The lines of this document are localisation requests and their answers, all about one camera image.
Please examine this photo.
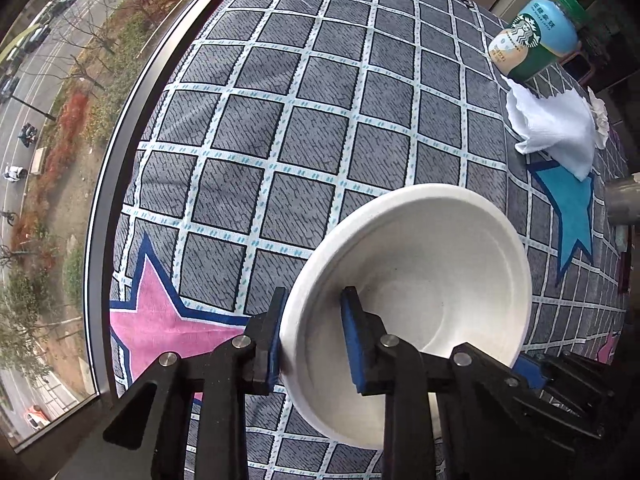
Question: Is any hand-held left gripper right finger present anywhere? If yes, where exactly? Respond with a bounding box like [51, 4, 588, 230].
[340, 286, 531, 480]

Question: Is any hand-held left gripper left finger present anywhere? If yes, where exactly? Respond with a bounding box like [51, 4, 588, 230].
[102, 286, 290, 480]

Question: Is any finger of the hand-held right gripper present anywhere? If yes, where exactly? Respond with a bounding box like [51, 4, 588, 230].
[514, 350, 622, 442]

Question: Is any white paper bowl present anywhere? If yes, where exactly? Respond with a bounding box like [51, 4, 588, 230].
[280, 184, 534, 451]

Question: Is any black phone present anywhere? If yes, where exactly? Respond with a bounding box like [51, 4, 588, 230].
[617, 249, 635, 295]

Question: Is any pink thermos bottle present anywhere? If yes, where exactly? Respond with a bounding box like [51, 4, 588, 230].
[606, 172, 640, 228]

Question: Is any checked tablecloth with stars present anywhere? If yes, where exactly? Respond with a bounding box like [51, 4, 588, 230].
[109, 0, 632, 480]

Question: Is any white paper towel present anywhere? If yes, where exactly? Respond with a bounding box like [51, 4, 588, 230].
[505, 76, 598, 182]

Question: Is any crumpled white tissue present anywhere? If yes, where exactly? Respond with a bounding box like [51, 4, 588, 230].
[587, 87, 612, 150]

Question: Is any green-capped drink bottle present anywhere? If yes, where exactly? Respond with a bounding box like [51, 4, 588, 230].
[487, 0, 587, 83]

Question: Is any dark window frame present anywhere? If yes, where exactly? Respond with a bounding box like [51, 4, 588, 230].
[0, 0, 236, 453]

